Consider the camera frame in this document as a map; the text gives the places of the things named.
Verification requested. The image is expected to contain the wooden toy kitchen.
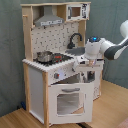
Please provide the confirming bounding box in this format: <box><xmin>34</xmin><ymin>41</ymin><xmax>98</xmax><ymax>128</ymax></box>
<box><xmin>22</xmin><ymin>2</ymin><xmax>103</xmax><ymax>127</ymax></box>

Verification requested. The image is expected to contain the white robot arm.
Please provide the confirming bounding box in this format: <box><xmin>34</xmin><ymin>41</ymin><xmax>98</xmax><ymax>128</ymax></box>
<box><xmin>74</xmin><ymin>20</ymin><xmax>128</xmax><ymax>68</ymax></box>

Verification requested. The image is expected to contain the grey toy sink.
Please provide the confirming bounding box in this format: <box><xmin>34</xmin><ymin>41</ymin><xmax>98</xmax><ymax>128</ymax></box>
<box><xmin>66</xmin><ymin>47</ymin><xmax>85</xmax><ymax>56</ymax></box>

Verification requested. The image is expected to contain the black toy faucet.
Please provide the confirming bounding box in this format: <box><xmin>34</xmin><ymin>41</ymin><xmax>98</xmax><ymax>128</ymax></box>
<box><xmin>67</xmin><ymin>33</ymin><xmax>83</xmax><ymax>49</ymax></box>

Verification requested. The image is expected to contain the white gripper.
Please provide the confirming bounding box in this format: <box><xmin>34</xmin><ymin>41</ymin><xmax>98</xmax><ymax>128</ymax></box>
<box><xmin>75</xmin><ymin>56</ymin><xmax>104</xmax><ymax>71</ymax></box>

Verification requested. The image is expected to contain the grey range hood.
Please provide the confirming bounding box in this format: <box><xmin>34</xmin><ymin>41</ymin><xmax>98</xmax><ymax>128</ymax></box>
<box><xmin>34</xmin><ymin>6</ymin><xmax>64</xmax><ymax>27</ymax></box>

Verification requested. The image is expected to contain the grey dishwasher panel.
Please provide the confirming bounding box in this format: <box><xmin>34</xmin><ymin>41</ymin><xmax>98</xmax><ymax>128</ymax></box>
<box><xmin>87</xmin><ymin>71</ymin><xmax>95</xmax><ymax>83</ymax></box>

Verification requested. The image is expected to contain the silver toy pot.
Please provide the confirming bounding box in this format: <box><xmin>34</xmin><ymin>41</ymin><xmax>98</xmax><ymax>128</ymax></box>
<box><xmin>37</xmin><ymin>51</ymin><xmax>53</xmax><ymax>62</ymax></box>

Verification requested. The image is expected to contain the white oven door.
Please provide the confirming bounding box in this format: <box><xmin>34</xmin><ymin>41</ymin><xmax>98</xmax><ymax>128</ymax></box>
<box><xmin>49</xmin><ymin>83</ymin><xmax>94</xmax><ymax>124</ymax></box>

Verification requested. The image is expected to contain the black toy stovetop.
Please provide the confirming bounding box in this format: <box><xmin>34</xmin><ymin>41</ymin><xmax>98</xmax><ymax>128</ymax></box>
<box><xmin>35</xmin><ymin>53</ymin><xmax>71</xmax><ymax>66</ymax></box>

